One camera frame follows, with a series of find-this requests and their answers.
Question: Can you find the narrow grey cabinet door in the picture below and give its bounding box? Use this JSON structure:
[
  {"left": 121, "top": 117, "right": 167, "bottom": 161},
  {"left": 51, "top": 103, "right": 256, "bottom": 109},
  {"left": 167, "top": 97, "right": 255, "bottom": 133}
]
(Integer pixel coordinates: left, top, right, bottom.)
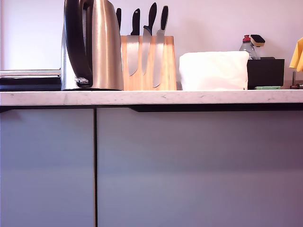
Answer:
[{"left": 0, "top": 108, "right": 96, "bottom": 227}]

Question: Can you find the stainless steel electric kettle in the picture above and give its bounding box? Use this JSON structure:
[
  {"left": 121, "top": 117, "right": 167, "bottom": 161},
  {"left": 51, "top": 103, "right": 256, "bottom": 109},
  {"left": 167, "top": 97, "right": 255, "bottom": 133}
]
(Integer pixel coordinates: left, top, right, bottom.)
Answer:
[{"left": 61, "top": 0, "right": 125, "bottom": 91}]

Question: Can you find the yellow cloth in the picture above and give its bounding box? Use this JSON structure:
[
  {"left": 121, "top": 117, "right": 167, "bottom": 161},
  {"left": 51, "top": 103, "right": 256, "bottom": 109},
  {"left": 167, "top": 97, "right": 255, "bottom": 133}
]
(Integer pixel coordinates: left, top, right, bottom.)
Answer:
[{"left": 288, "top": 37, "right": 303, "bottom": 72}]

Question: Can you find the white box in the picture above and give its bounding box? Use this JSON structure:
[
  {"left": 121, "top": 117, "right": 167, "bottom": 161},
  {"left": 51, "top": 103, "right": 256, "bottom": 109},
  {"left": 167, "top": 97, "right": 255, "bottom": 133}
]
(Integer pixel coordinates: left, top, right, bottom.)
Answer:
[{"left": 178, "top": 51, "right": 250, "bottom": 91}]

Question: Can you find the serrated black handled knife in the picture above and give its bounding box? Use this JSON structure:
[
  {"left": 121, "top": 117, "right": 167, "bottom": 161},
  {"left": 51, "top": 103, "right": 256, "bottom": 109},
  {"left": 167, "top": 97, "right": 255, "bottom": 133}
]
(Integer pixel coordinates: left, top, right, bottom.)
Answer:
[{"left": 152, "top": 5, "right": 169, "bottom": 88}]

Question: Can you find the wide blade black handled knife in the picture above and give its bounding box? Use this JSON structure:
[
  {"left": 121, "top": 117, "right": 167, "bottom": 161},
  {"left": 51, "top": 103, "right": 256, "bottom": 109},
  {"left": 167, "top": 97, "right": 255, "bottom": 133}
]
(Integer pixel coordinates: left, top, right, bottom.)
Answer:
[{"left": 127, "top": 8, "right": 141, "bottom": 77}]

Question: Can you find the clear bottle with red cap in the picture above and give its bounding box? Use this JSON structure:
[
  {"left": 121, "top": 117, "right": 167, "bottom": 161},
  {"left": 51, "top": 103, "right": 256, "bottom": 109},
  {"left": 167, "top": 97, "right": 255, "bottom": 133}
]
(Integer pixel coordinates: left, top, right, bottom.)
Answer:
[{"left": 239, "top": 35, "right": 261, "bottom": 61}]

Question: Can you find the black and tan sponge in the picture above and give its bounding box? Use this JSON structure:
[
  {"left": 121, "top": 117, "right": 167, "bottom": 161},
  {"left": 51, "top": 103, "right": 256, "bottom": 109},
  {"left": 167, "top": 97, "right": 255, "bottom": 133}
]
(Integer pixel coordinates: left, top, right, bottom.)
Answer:
[{"left": 250, "top": 34, "right": 266, "bottom": 48}]

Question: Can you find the black kettle base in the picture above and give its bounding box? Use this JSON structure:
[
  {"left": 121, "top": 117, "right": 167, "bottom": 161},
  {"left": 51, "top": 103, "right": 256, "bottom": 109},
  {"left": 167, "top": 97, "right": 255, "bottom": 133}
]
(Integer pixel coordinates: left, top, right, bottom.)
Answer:
[{"left": 62, "top": 87, "right": 124, "bottom": 92}]

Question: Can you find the wooden knife block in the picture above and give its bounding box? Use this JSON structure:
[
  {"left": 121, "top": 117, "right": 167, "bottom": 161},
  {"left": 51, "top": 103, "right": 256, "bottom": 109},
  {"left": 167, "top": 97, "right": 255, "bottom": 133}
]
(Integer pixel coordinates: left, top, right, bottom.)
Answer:
[{"left": 120, "top": 35, "right": 178, "bottom": 91}]

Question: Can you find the metal tap fitting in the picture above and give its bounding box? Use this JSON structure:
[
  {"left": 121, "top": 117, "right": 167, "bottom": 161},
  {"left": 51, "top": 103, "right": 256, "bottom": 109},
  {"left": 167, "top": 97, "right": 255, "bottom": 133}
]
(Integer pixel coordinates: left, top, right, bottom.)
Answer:
[{"left": 289, "top": 70, "right": 303, "bottom": 90}]

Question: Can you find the black and silver flat appliance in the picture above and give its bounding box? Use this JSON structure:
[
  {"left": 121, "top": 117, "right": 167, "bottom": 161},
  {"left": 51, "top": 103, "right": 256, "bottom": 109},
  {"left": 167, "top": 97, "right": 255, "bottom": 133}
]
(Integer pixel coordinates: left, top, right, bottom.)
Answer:
[{"left": 0, "top": 69, "right": 62, "bottom": 92}]

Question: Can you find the black organizer box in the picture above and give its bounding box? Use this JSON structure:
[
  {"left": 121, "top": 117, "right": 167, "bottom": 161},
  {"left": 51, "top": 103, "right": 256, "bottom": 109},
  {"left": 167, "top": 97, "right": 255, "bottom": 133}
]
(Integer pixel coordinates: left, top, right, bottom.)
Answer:
[{"left": 247, "top": 56, "right": 285, "bottom": 90}]

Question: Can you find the wide grey cabinet door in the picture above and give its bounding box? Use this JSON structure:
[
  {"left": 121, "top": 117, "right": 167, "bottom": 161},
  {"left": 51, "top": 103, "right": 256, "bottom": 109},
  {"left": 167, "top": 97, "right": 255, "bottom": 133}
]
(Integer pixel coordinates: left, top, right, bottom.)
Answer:
[{"left": 96, "top": 107, "right": 303, "bottom": 227}]

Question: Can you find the long narrow black handled knife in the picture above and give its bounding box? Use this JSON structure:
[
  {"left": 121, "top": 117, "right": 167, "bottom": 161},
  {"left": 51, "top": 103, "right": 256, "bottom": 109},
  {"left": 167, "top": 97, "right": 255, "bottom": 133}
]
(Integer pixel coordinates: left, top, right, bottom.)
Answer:
[{"left": 141, "top": 2, "right": 158, "bottom": 76}]

